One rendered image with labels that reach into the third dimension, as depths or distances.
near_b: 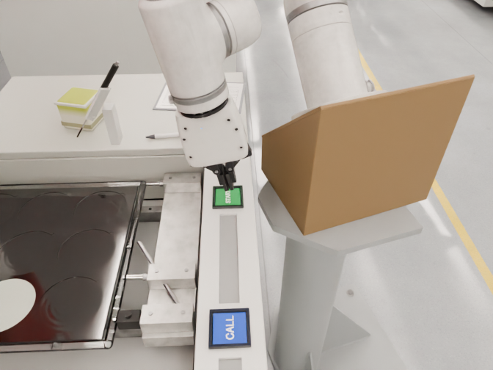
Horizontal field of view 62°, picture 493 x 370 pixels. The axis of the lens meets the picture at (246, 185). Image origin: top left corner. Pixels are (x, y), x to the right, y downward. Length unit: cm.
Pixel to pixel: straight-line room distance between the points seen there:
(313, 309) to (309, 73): 67
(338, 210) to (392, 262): 112
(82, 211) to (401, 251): 151
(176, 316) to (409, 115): 54
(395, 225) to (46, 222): 72
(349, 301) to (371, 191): 95
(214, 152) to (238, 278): 20
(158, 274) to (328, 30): 53
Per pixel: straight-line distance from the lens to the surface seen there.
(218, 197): 75
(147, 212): 91
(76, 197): 92
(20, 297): 78
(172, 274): 72
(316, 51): 81
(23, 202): 95
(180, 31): 55
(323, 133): 72
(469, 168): 266
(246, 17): 59
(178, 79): 58
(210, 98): 59
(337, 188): 83
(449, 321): 189
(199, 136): 64
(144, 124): 97
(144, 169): 92
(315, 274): 108
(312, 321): 127
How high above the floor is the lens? 148
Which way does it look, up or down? 41 degrees down
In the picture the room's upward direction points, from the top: straight up
